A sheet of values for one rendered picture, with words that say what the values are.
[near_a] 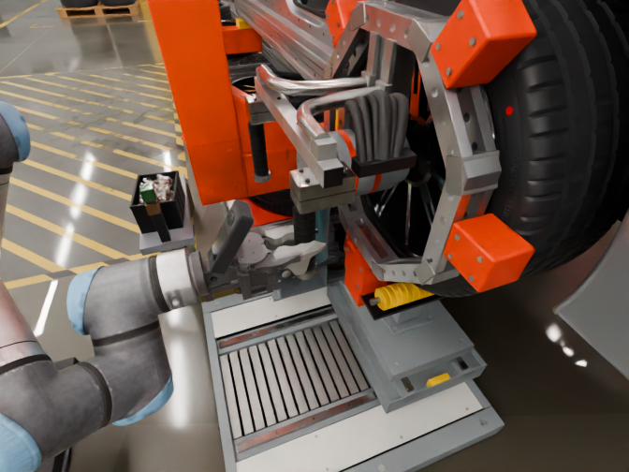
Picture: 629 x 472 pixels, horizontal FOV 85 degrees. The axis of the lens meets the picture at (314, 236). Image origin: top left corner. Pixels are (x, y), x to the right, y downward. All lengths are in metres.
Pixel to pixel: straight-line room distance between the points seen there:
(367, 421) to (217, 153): 0.95
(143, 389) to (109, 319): 0.11
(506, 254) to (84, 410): 0.57
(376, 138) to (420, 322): 0.84
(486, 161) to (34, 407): 0.62
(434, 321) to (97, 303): 1.01
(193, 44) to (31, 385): 0.81
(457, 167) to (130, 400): 0.55
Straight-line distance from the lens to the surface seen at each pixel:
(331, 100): 0.61
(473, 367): 1.31
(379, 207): 0.99
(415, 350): 1.19
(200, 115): 1.08
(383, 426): 1.22
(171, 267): 0.54
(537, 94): 0.56
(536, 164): 0.56
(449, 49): 0.54
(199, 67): 1.04
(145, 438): 1.39
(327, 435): 1.20
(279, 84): 0.69
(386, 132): 0.50
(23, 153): 0.92
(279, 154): 1.17
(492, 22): 0.51
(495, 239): 0.56
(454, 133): 0.53
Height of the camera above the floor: 1.21
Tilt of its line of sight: 41 degrees down
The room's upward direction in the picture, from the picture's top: straight up
